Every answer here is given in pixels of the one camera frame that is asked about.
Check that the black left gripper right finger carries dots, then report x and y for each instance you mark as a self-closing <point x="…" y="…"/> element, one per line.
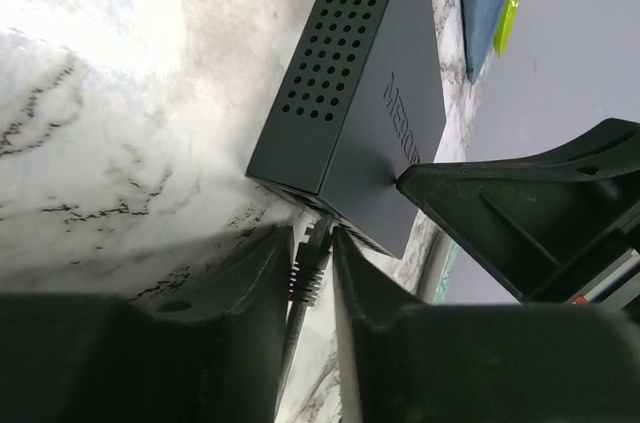
<point x="402" y="360"/>

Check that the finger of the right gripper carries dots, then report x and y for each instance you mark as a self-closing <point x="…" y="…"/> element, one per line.
<point x="546" y="225"/>

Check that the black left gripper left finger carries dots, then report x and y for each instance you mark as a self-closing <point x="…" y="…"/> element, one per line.
<point x="212" y="353"/>

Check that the dark grey network switch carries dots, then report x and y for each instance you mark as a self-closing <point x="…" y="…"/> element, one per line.
<point x="360" y="102"/>

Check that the red teal patterned plate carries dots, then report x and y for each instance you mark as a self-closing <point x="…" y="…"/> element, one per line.
<point x="440" y="263"/>

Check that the green round plate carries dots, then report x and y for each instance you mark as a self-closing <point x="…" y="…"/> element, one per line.
<point x="504" y="31"/>

